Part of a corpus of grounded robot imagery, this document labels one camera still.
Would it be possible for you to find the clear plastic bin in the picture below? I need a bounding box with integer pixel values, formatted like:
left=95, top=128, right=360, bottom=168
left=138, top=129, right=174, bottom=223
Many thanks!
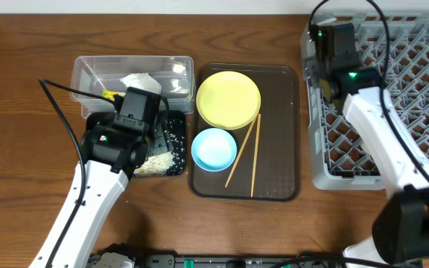
left=71, top=55, right=195, bottom=113

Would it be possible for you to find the grey dishwasher rack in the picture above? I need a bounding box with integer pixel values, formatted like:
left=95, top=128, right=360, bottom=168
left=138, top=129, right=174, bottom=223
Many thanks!
left=300, top=13, right=429, bottom=190

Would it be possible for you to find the rice food waste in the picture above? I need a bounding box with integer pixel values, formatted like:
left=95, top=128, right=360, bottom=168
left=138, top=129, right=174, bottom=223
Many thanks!
left=134, top=119, right=187, bottom=177

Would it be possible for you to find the black tray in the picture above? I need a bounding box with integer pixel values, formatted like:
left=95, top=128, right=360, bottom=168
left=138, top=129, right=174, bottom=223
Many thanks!
left=79, top=111, right=186, bottom=179

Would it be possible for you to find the brown serving tray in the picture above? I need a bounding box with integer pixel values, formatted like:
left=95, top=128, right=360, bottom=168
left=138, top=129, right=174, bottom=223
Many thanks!
left=188, top=63, right=301, bottom=202

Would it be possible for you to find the green yellow snack wrapper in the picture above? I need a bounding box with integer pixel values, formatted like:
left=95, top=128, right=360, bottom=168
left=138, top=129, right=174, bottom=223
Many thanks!
left=101, top=89, right=125, bottom=100

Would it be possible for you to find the wooden chopstick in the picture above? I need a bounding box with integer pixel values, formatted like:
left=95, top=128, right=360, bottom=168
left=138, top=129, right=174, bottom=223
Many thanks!
left=250, top=114, right=261, bottom=197
left=224, top=114, right=260, bottom=188

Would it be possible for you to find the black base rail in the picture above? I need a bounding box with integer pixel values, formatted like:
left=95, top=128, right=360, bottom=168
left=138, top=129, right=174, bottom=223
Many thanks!
left=87, top=243, right=424, bottom=268

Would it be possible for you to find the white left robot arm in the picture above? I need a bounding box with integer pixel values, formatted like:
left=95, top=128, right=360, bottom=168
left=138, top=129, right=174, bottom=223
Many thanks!
left=31, top=87, right=173, bottom=267

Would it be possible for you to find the yellow plate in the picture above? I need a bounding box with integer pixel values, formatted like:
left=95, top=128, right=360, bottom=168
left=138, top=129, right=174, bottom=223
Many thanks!
left=196, top=71, right=261, bottom=130

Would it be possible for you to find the light blue bowl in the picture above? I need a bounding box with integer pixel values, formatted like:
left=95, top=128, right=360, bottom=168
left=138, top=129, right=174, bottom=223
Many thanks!
left=191, top=128, right=238, bottom=172

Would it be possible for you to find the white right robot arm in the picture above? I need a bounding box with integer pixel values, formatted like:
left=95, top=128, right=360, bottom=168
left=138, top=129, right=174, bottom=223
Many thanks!
left=308, top=24, right=429, bottom=267

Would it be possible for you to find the white napkin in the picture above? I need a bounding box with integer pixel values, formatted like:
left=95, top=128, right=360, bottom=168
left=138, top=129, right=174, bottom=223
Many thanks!
left=120, top=73, right=162, bottom=95

